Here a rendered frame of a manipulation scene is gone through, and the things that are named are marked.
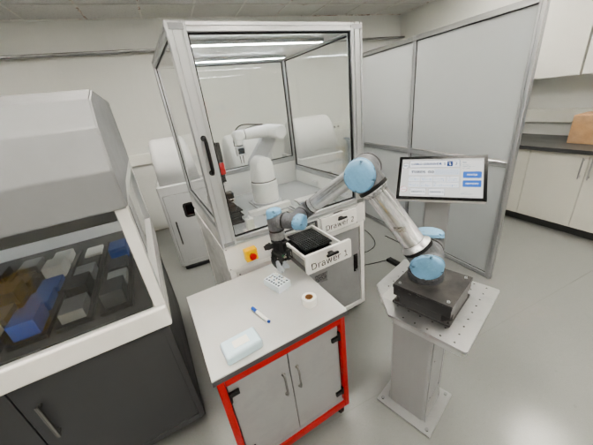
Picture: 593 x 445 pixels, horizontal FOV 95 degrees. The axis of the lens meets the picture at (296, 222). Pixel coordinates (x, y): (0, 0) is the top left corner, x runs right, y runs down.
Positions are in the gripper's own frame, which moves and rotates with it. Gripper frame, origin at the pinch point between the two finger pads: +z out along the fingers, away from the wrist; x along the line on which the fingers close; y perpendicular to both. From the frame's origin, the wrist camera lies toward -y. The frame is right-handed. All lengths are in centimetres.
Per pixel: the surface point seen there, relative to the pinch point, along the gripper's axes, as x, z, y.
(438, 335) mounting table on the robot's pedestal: 15, 9, 73
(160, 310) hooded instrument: -56, -6, -14
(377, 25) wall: 434, -181, -205
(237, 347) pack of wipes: -41.2, 3.8, 21.0
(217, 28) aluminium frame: 5, -112, -23
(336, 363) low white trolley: 0, 42, 34
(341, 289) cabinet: 61, 56, -11
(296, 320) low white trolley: -14.0, 8.3, 24.7
